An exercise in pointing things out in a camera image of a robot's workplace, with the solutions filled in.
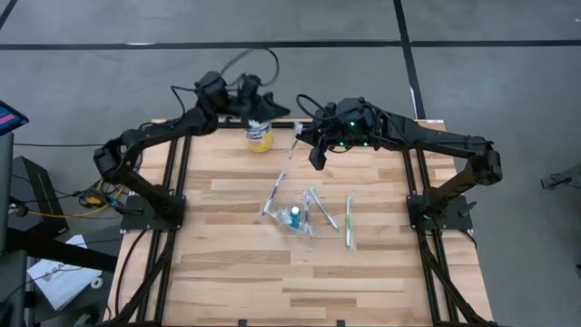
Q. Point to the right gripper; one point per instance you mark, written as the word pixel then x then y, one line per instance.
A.
pixel 349 125

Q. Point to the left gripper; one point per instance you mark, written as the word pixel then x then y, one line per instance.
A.
pixel 249 97

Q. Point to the green toothbrush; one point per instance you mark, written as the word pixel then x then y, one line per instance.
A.
pixel 324 209
pixel 349 222

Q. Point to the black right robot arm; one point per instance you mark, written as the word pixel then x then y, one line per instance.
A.
pixel 436 141

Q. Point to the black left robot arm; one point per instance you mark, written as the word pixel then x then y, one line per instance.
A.
pixel 150 131

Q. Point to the yellow Lysol wipes canister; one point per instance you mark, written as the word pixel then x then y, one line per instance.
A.
pixel 259 138

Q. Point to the blue mouthwash bottle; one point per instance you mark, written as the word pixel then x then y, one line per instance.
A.
pixel 295 211

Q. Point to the clear acrylic organizer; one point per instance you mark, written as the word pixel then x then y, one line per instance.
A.
pixel 281 224

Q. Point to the black computer tower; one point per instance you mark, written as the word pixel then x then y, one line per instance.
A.
pixel 41 195

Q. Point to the white tape roll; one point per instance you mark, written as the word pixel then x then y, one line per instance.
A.
pixel 93 282

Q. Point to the black stand beam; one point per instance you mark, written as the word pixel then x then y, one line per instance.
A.
pixel 68 256

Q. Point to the monitor with blue pink screen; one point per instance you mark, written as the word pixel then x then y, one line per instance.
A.
pixel 11 119

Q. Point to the white paper sheets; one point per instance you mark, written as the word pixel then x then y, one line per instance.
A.
pixel 63 281

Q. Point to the black aluminium frame rail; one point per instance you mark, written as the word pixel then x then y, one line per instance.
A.
pixel 423 172
pixel 185 168
pixel 407 172
pixel 279 125
pixel 170 168

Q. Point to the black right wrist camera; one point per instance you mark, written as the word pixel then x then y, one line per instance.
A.
pixel 318 158

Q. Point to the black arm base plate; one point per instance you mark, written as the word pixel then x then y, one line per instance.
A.
pixel 454 220
pixel 136 218

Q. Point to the black diagonal frame strut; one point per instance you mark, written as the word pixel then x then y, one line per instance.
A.
pixel 146 272
pixel 460 295

